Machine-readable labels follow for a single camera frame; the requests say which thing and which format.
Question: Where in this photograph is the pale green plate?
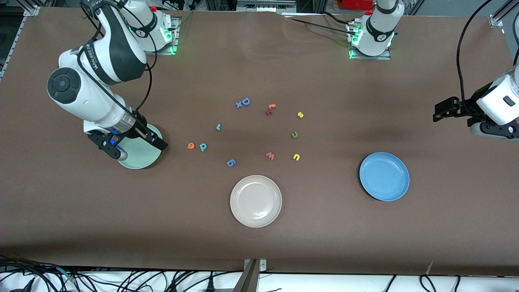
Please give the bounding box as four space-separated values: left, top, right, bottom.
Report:
118 124 164 170

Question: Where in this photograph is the blue plate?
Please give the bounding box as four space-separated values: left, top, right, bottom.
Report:
359 152 410 202

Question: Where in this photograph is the metal table post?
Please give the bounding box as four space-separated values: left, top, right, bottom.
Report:
233 258 267 292

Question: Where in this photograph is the beige plate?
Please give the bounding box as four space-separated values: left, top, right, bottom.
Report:
229 175 283 228

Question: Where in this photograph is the black table cable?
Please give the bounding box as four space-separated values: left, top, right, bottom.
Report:
284 16 352 36
320 11 359 26

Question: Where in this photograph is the red box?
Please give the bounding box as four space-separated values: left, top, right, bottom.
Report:
342 0 374 11

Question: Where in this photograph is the brown table mat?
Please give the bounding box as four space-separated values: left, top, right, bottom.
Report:
0 6 519 277

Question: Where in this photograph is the aluminium frame rail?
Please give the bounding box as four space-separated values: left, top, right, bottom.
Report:
489 0 519 28

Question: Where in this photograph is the black floor cable loop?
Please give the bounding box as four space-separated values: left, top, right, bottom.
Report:
419 275 438 292

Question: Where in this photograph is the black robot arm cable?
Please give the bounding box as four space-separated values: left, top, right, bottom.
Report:
457 0 519 118
79 0 154 118

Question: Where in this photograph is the aluminium cross rail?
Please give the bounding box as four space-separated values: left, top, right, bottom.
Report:
236 0 297 13

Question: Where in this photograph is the teal cable connector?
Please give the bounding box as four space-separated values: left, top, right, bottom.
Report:
56 267 76 283

